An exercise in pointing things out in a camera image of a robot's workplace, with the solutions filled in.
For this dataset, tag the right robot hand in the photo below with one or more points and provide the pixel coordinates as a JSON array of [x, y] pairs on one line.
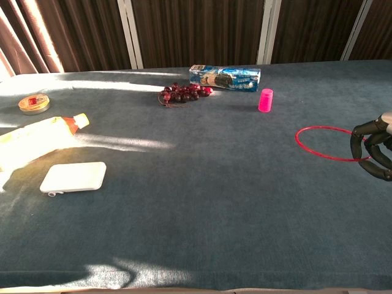
[[372, 148]]

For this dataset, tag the pink plastic cup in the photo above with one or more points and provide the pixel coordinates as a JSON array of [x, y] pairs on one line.
[[266, 100]]

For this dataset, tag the blue cookie box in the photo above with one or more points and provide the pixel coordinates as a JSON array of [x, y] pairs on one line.
[[225, 78]]

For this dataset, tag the blue table cloth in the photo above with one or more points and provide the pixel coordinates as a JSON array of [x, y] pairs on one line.
[[196, 177]]

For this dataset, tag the dark red grape bunch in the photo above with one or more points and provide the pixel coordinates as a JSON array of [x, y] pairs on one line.
[[183, 92]]

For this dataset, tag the brown curtain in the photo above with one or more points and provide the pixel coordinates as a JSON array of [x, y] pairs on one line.
[[196, 30]]

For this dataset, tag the white flat case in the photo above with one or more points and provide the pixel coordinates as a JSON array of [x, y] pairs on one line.
[[73, 177]]

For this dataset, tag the yellow squeeze bottle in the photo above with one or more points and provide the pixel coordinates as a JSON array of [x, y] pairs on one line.
[[36, 139]]

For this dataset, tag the round yellow tin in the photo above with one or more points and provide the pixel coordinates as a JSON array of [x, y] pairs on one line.
[[33, 103]]

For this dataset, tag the white window frame post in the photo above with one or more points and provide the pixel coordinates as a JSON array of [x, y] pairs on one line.
[[130, 33], [356, 30], [266, 32]]

